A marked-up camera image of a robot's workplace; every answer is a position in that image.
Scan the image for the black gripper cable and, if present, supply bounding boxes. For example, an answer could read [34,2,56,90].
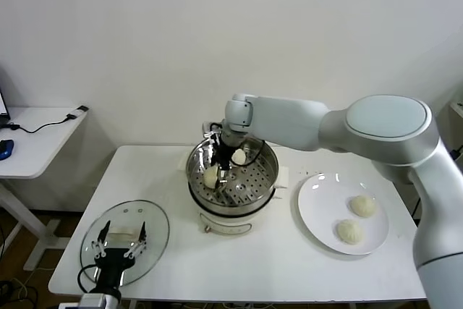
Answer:
[77,263,101,294]
[244,138,265,167]

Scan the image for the black desk cable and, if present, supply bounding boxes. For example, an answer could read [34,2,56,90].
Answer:
[0,115,73,135]

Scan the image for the white and black dongle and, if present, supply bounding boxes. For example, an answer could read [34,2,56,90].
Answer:
[66,106,90,121]

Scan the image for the black floor cable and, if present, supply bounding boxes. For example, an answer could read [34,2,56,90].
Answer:
[0,278,39,309]

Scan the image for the white rounded-corner desk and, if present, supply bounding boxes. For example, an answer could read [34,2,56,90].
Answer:
[0,106,91,272]

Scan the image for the round glass pot lid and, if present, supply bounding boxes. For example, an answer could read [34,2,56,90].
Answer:
[80,199,171,286]

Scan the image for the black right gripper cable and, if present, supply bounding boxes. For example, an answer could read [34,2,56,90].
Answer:
[244,138,265,167]

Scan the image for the black laptop screen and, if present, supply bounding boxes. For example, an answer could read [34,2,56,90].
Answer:
[0,66,12,127]

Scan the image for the blue computer mouse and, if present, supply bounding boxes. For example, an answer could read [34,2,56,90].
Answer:
[0,139,16,161]

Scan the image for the white round plate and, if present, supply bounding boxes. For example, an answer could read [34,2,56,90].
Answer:
[297,173,390,255]

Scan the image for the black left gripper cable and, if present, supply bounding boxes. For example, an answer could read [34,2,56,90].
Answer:
[77,263,101,294]

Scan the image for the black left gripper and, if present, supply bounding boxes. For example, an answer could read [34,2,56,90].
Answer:
[89,220,148,293]

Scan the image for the stainless steel steamer basket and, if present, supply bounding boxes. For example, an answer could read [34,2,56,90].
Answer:
[186,131,280,214]

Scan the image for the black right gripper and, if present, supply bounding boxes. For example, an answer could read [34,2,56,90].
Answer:
[211,138,235,196]

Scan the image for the white steamed baozi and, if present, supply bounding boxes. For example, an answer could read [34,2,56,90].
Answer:
[334,219,365,245]
[347,195,378,219]
[203,166,221,189]
[231,148,247,166]

